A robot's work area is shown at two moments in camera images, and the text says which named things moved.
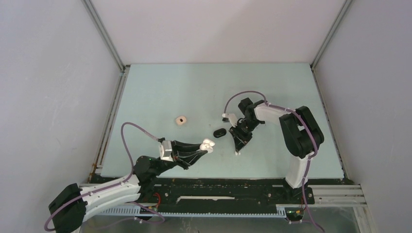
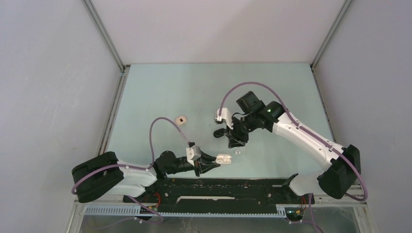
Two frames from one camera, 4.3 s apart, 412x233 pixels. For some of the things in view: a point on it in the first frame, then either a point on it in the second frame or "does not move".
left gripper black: [183, 155] to [203, 168]
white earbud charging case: [207, 145] to [223, 158]
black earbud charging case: [219, 133] does not move
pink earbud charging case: [180, 120] does not move
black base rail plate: [223, 192] does not move
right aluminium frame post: [315, 60] does not move
